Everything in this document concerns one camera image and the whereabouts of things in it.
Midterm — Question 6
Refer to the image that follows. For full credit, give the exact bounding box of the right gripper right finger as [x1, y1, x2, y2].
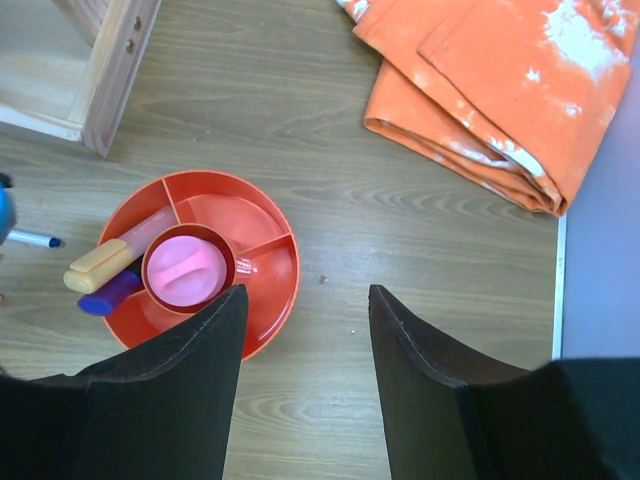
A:
[369, 285, 639, 479]

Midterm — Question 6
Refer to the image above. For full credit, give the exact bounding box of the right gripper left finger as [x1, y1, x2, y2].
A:
[1, 285, 248, 479]

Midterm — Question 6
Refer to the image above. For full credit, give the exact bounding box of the black highlighter purple cap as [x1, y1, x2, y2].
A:
[76, 257, 142, 317]

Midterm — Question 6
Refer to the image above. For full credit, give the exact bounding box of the glue tube pink cap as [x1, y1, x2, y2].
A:
[145, 235, 228, 307]

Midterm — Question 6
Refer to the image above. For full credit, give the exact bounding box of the orange pink highlighter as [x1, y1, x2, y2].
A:
[63, 206, 177, 294]

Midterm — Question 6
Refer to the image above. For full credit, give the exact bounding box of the orange round divided organizer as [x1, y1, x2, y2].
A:
[99, 170, 300, 360]

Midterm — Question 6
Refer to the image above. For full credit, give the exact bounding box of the black highlighter blue cap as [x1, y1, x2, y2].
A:
[0, 173, 16, 244]

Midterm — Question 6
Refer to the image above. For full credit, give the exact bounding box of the white pen dark-blue cap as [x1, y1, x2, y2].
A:
[6, 230, 64, 249]

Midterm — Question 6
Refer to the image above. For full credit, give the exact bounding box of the orange folded cloth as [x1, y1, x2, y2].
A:
[342, 0, 639, 216]

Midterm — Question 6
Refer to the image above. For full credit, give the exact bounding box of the wooden clothes rack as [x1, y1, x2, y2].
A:
[1, 0, 161, 158]

